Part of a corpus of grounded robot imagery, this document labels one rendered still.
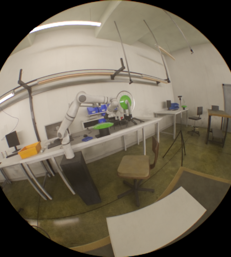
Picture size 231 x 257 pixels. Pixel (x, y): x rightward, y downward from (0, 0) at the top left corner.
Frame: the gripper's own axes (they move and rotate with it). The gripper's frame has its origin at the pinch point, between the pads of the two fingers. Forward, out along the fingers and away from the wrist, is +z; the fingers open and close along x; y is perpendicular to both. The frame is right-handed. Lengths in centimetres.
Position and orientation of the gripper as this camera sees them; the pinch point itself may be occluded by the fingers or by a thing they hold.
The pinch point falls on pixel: (106, 121)
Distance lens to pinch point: 110.8
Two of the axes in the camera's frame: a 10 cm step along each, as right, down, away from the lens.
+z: -3.3, 4.4, 8.3
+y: -4.2, -8.6, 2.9
